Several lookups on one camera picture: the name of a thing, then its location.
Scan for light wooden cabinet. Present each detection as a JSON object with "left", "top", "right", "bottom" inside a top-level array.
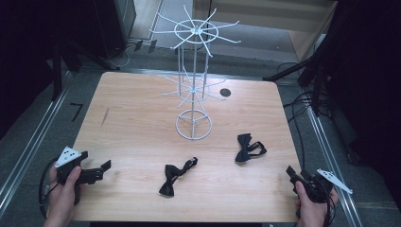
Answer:
[{"left": 192, "top": 0, "right": 339, "bottom": 62}]

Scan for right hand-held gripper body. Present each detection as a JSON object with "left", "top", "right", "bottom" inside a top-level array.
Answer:
[{"left": 294, "top": 168, "right": 354, "bottom": 204}]

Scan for black bow tie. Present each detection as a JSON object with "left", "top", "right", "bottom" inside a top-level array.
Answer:
[
  {"left": 158, "top": 156, "right": 200, "bottom": 198},
  {"left": 234, "top": 132, "right": 268, "bottom": 164}
]

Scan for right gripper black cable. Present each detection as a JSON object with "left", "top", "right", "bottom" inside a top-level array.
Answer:
[{"left": 322, "top": 178, "right": 338, "bottom": 227}]

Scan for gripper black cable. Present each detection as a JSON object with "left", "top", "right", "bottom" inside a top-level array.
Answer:
[
  {"left": 38, "top": 156, "right": 61, "bottom": 219},
  {"left": 322, "top": 178, "right": 338, "bottom": 227}
]

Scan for person's right hand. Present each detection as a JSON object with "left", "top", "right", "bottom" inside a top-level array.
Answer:
[{"left": 294, "top": 181, "right": 340, "bottom": 227}]

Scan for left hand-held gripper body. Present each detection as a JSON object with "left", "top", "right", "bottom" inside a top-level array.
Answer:
[{"left": 55, "top": 146, "right": 105, "bottom": 205}]

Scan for white floor cable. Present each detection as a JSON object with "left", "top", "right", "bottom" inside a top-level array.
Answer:
[{"left": 116, "top": 42, "right": 137, "bottom": 69}]

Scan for black metal stand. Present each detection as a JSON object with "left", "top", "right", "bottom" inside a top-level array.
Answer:
[
  {"left": 262, "top": 27, "right": 340, "bottom": 117},
  {"left": 50, "top": 37, "right": 121, "bottom": 102}
]

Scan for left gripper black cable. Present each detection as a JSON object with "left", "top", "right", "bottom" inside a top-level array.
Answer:
[{"left": 38, "top": 156, "right": 61, "bottom": 219}]

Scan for white wire display rack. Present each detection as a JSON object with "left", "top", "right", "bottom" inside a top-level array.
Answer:
[{"left": 148, "top": 4, "right": 242, "bottom": 142}]

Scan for metal floor rail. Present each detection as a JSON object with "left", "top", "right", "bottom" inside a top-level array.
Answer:
[
  {"left": 0, "top": 70, "right": 74, "bottom": 218},
  {"left": 303, "top": 91, "right": 363, "bottom": 227}
]

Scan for person's left hand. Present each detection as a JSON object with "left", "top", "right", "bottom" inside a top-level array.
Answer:
[{"left": 46, "top": 165, "right": 83, "bottom": 227}]

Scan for black cabinet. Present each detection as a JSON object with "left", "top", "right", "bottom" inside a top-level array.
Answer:
[{"left": 94, "top": 0, "right": 137, "bottom": 60}]

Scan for black floor cables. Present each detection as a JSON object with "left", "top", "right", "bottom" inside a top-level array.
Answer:
[{"left": 276, "top": 61, "right": 330, "bottom": 169}]

